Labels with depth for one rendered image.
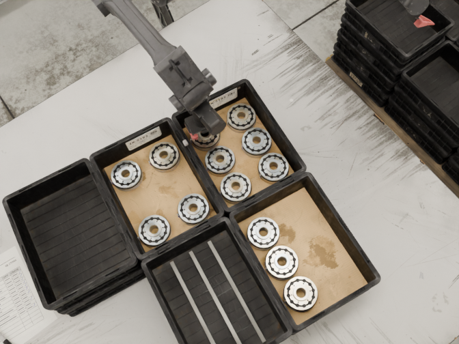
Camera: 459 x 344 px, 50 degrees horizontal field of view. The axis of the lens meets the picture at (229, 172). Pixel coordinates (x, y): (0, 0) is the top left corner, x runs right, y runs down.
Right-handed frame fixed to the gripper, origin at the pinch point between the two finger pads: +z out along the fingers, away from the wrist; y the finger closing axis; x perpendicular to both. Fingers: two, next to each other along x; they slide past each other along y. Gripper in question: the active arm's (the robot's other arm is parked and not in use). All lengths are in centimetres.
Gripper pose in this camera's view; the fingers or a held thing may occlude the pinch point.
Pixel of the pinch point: (203, 134)
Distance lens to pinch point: 169.7
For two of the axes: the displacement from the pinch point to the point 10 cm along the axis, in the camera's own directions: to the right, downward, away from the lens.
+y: 8.9, -4.2, 1.7
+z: 0.2, 4.2, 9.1
